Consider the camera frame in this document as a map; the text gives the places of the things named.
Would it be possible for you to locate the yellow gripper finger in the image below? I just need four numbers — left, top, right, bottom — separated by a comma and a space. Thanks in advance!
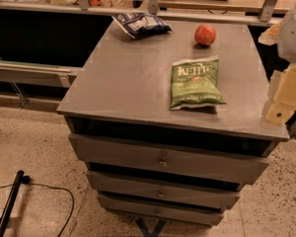
273, 63, 296, 110
264, 103, 294, 125

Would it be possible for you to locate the green Kettle chip bag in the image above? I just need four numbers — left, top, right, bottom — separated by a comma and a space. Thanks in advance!
170, 55, 226, 111

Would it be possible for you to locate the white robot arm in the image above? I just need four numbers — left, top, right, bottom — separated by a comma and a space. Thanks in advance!
264, 3, 296, 125

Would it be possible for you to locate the dark blue chip bag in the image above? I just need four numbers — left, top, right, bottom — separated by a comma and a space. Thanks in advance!
112, 13, 171, 40

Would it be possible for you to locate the top grey drawer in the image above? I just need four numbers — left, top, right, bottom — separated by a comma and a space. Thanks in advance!
69, 133, 268, 185

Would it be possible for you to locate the grey drawer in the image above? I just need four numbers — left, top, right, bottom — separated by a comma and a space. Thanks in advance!
86, 171, 240, 210
69, 133, 268, 185
98, 194, 223, 226

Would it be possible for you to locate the red apple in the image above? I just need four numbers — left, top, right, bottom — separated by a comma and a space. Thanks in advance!
194, 25, 216, 46

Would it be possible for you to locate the middle grey drawer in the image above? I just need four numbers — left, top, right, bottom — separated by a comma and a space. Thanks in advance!
86, 171, 240, 210

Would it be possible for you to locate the bottom grey drawer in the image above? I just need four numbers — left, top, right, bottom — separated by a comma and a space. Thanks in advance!
98, 194, 223, 226

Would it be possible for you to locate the grey drawer cabinet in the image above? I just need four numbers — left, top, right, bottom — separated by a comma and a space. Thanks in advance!
58, 22, 288, 214

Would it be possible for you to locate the blue tape cross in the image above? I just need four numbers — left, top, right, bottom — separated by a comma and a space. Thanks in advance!
135, 217, 167, 237

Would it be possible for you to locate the black pole on floor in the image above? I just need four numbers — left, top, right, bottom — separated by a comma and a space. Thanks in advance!
0, 170, 25, 237

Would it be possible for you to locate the metal shelf frame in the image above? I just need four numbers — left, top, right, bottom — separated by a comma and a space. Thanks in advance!
0, 0, 288, 103

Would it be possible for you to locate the black cable on floor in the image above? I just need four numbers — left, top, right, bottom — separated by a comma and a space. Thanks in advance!
0, 181, 76, 237

